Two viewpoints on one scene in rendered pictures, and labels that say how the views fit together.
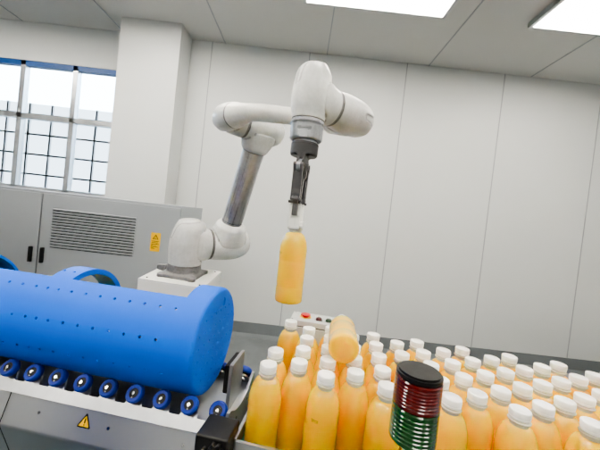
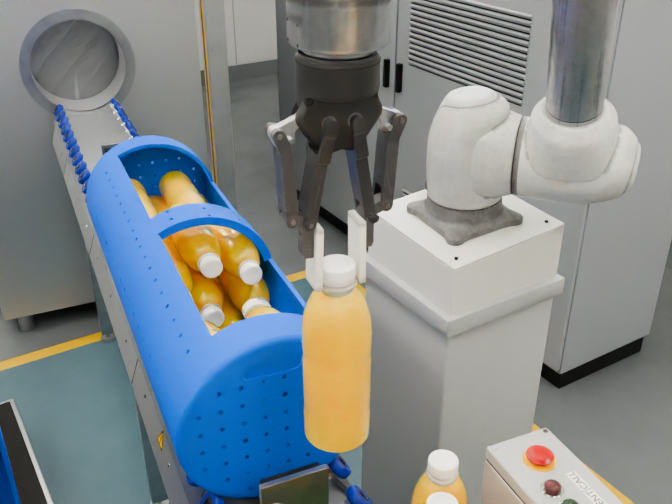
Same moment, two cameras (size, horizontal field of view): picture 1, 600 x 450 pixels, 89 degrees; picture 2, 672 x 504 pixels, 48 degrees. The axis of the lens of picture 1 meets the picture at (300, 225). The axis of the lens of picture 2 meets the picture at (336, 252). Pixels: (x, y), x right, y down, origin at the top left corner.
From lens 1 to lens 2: 0.82 m
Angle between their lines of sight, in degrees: 62
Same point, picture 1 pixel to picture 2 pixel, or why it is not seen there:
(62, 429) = (151, 432)
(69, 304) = (136, 276)
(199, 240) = (475, 152)
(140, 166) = not seen: outside the picture
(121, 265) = not seen: hidden behind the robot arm
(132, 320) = (156, 342)
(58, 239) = (418, 51)
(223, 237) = (536, 150)
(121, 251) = (504, 91)
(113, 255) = not seen: hidden behind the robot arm
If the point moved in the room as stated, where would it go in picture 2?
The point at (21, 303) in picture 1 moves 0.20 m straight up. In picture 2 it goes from (118, 252) to (102, 149)
